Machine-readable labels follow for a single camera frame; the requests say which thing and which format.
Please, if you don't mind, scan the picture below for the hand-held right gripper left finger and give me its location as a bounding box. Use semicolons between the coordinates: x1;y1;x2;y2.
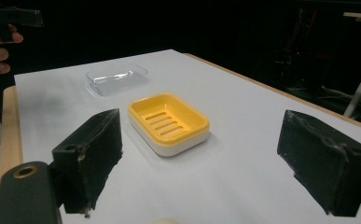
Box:
50;107;124;217

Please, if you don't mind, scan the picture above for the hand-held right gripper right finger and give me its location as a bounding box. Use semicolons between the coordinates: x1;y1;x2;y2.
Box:
276;109;361;217

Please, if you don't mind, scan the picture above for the yellow and white soap dish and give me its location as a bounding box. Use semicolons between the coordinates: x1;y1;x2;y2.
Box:
127;91;211;158

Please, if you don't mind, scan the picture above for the clear plastic lid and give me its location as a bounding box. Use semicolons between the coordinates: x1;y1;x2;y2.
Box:
85;63;150;97

